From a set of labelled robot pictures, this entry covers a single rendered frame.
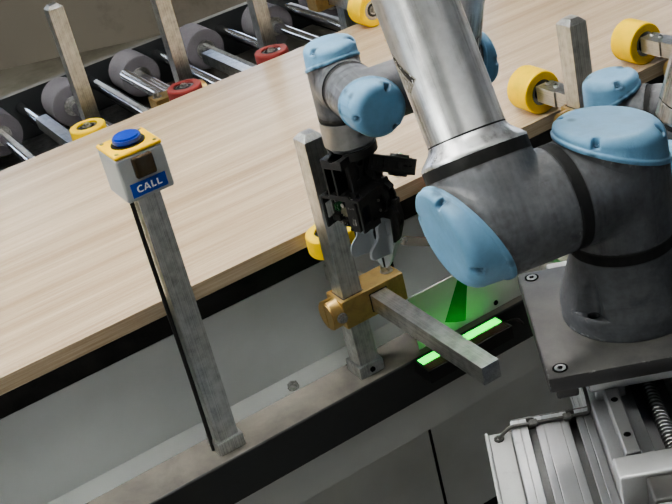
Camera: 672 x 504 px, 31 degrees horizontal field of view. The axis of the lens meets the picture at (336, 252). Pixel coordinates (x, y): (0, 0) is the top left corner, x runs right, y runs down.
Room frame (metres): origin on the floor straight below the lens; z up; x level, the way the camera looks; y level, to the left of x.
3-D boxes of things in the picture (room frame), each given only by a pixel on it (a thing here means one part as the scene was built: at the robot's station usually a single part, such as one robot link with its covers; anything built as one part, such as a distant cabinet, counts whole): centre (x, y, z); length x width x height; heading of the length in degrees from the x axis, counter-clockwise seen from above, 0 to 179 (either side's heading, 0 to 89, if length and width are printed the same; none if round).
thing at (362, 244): (1.56, -0.04, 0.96); 0.06 x 0.03 x 0.09; 134
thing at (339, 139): (1.55, -0.06, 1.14); 0.08 x 0.08 x 0.05
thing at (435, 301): (1.69, -0.21, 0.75); 0.26 x 0.01 x 0.10; 114
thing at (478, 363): (1.55, -0.08, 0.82); 0.43 x 0.03 x 0.04; 24
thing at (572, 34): (1.83, -0.46, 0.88); 0.03 x 0.03 x 0.48; 24
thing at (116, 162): (1.51, 0.23, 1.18); 0.07 x 0.07 x 0.08; 24
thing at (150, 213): (1.51, 0.24, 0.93); 0.05 x 0.04 x 0.45; 114
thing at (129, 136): (1.51, 0.23, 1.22); 0.04 x 0.04 x 0.02
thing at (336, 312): (1.63, -0.02, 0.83); 0.13 x 0.06 x 0.05; 114
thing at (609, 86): (1.44, -0.40, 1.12); 0.09 x 0.08 x 0.11; 61
